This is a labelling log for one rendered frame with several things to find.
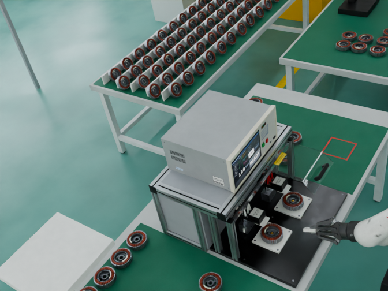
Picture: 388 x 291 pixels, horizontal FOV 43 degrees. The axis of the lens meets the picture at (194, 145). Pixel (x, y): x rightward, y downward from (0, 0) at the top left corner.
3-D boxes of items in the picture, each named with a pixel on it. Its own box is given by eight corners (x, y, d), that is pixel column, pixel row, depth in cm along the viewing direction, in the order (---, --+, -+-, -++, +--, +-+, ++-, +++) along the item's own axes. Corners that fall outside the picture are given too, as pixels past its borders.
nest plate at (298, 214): (312, 200, 261) (312, 198, 260) (299, 219, 252) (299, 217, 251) (286, 191, 268) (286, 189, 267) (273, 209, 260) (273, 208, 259)
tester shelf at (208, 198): (292, 133, 258) (291, 126, 256) (226, 222, 220) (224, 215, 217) (222, 114, 281) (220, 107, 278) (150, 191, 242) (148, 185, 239)
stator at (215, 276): (206, 272, 239) (205, 268, 237) (227, 280, 234) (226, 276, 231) (195, 291, 232) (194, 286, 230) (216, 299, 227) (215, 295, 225)
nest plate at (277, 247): (292, 232, 247) (292, 230, 246) (279, 254, 238) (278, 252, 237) (265, 222, 254) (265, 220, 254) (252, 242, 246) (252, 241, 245)
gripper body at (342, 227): (356, 237, 217) (337, 237, 224) (353, 219, 217) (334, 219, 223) (348, 243, 212) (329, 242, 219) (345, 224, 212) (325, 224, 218)
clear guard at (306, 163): (333, 163, 246) (334, 154, 242) (313, 194, 232) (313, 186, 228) (275, 146, 262) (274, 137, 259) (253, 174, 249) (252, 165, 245)
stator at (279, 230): (287, 231, 246) (287, 227, 243) (277, 247, 239) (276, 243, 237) (267, 224, 251) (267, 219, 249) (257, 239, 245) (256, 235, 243)
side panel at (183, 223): (209, 247, 250) (200, 205, 230) (206, 252, 248) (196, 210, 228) (166, 228, 264) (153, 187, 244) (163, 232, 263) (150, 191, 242)
